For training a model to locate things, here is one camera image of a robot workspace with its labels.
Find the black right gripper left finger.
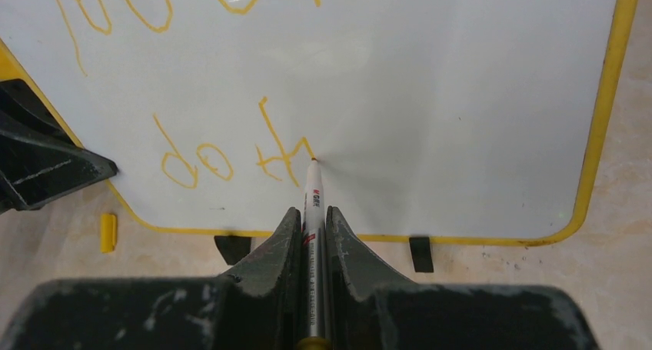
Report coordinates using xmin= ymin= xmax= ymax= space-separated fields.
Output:
xmin=1 ymin=208 xmax=301 ymax=349

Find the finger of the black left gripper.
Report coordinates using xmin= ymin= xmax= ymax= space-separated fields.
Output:
xmin=1 ymin=112 xmax=118 ymax=213
xmin=1 ymin=78 xmax=75 ymax=145

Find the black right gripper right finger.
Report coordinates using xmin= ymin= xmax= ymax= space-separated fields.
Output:
xmin=326 ymin=206 xmax=599 ymax=349

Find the white marker pen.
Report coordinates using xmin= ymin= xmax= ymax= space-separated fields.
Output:
xmin=297 ymin=158 xmax=332 ymax=349

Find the yellow marker cap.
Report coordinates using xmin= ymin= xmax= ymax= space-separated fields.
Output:
xmin=100 ymin=213 xmax=118 ymax=253

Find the yellow framed whiteboard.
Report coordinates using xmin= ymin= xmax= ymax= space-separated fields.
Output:
xmin=1 ymin=0 xmax=636 ymax=245

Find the black whiteboard stand clip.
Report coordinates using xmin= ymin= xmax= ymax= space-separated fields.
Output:
xmin=214 ymin=235 xmax=252 ymax=265

